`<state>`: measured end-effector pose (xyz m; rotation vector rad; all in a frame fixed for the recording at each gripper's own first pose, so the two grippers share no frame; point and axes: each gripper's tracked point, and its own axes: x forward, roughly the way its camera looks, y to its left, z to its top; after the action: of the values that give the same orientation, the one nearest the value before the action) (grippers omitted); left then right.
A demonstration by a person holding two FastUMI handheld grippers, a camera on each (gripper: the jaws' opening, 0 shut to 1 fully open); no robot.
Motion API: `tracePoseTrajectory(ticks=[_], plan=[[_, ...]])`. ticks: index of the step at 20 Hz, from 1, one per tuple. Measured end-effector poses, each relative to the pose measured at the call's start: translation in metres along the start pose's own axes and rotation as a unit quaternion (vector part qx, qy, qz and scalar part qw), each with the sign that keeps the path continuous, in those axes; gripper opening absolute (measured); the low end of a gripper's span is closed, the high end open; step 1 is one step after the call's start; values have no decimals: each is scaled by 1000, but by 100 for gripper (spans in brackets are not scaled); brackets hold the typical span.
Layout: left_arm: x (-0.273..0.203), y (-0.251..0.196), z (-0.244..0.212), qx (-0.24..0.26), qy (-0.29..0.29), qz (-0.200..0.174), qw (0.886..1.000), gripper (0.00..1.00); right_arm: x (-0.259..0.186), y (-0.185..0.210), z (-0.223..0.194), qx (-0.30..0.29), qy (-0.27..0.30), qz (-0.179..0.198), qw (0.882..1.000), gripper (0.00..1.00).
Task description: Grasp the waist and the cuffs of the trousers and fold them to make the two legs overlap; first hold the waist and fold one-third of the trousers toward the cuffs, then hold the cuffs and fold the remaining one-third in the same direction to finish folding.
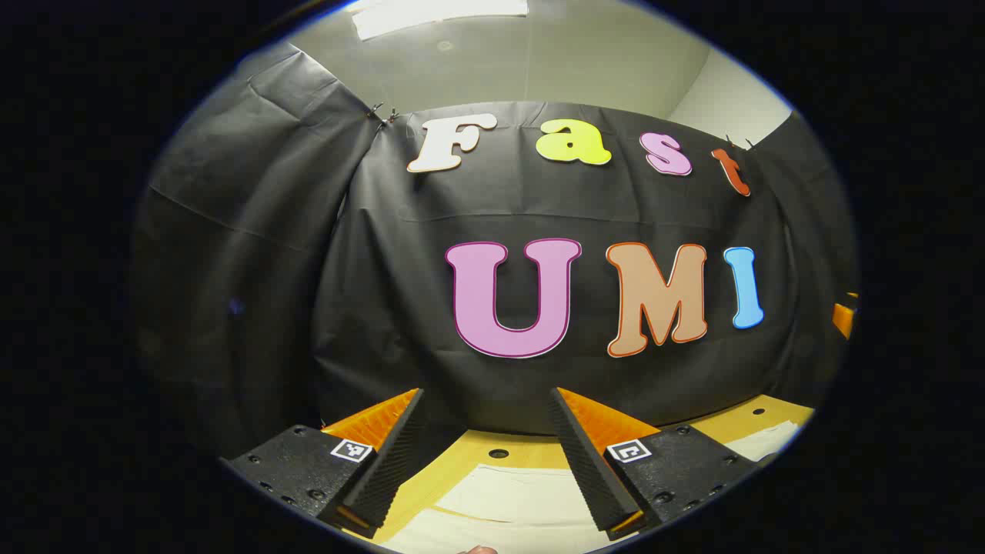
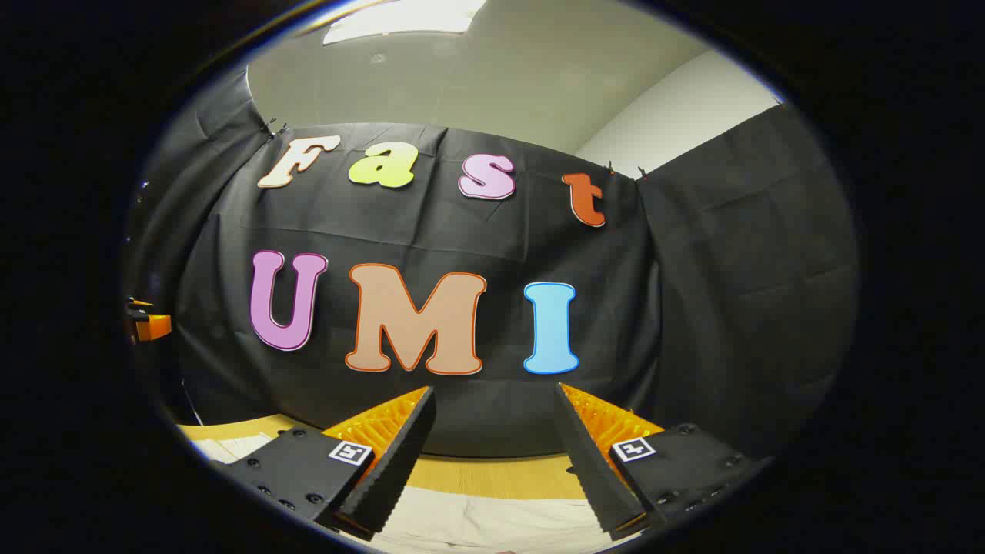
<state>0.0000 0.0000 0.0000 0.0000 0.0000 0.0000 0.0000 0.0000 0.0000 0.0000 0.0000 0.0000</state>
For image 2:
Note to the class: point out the black backdrop cloth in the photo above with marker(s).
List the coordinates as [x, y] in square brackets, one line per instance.
[431, 231]

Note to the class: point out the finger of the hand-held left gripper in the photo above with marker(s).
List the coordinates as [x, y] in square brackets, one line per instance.
[154, 327]

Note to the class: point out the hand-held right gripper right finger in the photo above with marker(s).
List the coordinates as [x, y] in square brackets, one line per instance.
[592, 469]

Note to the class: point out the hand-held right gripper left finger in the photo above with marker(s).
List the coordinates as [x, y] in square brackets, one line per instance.
[400, 462]

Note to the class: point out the ceiling light panel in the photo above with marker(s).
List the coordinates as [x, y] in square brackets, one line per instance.
[400, 19]

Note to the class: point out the white jeans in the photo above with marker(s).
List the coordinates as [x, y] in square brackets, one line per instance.
[492, 523]

